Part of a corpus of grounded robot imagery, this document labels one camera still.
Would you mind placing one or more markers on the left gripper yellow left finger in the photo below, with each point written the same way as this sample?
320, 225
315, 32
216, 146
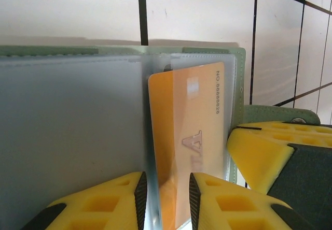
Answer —
114, 214

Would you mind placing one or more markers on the green leather card holder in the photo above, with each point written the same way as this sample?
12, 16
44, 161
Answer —
64, 111

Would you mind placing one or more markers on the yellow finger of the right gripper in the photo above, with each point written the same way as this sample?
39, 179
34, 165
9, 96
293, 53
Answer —
259, 157
290, 129

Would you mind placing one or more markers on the orange gold VIP card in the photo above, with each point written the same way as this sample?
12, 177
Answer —
176, 111

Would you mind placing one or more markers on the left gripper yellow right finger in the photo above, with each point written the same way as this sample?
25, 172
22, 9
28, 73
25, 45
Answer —
233, 214

